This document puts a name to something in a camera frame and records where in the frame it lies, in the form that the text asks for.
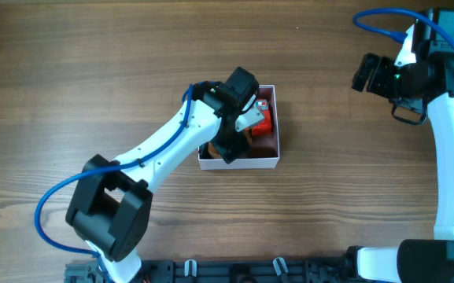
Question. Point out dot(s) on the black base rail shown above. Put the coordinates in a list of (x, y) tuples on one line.
[(311, 270)]

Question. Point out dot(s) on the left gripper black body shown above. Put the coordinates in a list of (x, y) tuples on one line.
[(230, 143)]

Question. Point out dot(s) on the white square box pink interior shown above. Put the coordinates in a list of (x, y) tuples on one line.
[(265, 151)]

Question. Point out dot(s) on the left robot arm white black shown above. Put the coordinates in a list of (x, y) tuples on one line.
[(111, 203)]

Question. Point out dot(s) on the brown plush toy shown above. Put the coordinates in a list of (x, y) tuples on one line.
[(214, 153)]

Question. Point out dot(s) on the red toy truck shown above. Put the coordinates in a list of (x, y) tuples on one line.
[(264, 127)]

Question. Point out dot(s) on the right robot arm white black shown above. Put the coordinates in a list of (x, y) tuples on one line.
[(421, 80)]

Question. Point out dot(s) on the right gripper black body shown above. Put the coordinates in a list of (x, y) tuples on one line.
[(389, 81)]

